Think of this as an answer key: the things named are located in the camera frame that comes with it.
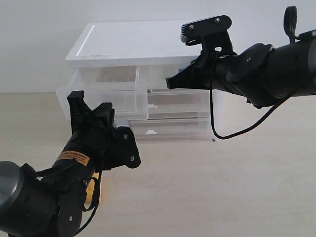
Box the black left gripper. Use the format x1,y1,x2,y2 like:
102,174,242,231
59,90,115,178

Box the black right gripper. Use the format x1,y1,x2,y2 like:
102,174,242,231
165,50,237,89

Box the yellow toy cheese wedge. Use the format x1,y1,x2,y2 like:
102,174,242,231
83,171,102,205

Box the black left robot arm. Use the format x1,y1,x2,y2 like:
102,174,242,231
0,91,116,237

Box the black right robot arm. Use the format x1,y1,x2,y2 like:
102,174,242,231
166,31,316,109

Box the clear middle wide drawer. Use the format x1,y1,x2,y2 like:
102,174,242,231
148,92,209,119

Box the clear wide drawer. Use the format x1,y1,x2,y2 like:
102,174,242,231
131,118,214,141
148,92,209,119

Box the clear bottom wide drawer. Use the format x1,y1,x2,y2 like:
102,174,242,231
131,118,214,141

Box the white plastic drawer cabinet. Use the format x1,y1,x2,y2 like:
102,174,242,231
66,21,224,128

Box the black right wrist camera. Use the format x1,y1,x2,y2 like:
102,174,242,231
180,15,235,55

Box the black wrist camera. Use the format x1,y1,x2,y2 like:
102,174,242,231
102,118,141,170
180,15,235,55

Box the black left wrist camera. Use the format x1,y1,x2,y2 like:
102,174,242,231
102,118,141,170

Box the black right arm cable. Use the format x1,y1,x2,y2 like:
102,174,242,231
209,5,316,141

